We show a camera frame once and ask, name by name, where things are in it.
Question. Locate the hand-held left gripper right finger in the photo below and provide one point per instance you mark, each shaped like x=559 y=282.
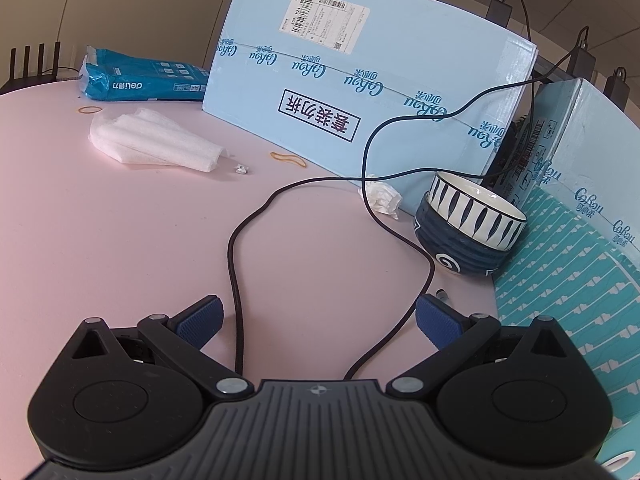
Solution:
x=437 y=322

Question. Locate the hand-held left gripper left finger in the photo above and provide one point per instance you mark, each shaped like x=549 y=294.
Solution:
x=202 y=320

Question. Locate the pink desktop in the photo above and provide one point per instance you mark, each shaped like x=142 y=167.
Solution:
x=125 y=235

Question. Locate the blue and white striped bowl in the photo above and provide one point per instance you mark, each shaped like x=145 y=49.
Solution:
x=465 y=245

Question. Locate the crumpled white tissue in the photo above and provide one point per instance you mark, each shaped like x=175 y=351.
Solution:
x=380 y=197

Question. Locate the teal shoe box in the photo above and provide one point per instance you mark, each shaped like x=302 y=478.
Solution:
x=575 y=310

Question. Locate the small crumpled white scrap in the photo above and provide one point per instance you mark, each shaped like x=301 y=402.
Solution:
x=241 y=169

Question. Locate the tan rubber band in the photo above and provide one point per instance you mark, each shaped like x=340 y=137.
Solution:
x=289 y=158
x=90 y=109

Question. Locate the white foam sheet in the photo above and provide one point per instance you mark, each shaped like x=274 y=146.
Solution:
x=150 y=140

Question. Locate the white tape roll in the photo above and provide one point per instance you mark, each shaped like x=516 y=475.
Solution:
x=620 y=461

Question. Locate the light blue box with barcode side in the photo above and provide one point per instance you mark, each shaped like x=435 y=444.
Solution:
x=575 y=125

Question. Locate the blue paper pack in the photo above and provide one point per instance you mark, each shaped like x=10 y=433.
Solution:
x=145 y=77

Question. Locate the large light blue cardboard box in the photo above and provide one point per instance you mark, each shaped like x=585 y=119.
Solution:
x=310 y=50

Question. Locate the black router with antennas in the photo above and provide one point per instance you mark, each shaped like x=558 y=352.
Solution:
x=30 y=82

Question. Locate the black power adapter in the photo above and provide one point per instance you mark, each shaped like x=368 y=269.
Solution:
x=585 y=58
x=498 y=7
x=616 y=81

